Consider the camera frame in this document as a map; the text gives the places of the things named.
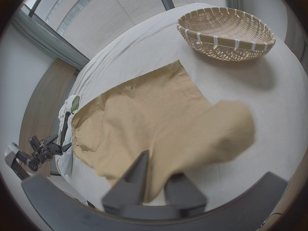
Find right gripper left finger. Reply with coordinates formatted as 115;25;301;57
102;150;150;213

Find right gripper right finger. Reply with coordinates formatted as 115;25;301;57
164;173;207;214

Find tan shorts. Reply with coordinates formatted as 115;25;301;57
71;60;256;201

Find pale grey garment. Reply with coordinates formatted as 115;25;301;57
56;151;74;177

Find black garment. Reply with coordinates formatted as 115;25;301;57
60;112;73;147

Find white garment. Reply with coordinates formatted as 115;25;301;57
58;98;75;129

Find green garment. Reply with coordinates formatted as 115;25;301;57
71;95;80;113

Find bed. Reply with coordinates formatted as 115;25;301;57
18;1;308;216

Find round woven basket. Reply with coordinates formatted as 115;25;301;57
176;7;276;61

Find window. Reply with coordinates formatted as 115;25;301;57
14;0;231;72

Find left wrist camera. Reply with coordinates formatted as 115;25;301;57
28;135;41;149

